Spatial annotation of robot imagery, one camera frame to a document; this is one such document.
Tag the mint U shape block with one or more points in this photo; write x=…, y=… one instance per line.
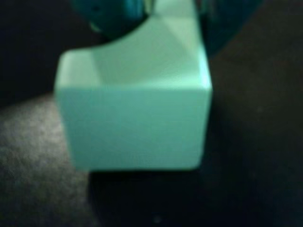
x=132, y=127

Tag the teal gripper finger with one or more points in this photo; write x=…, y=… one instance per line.
x=113, y=16
x=220, y=23

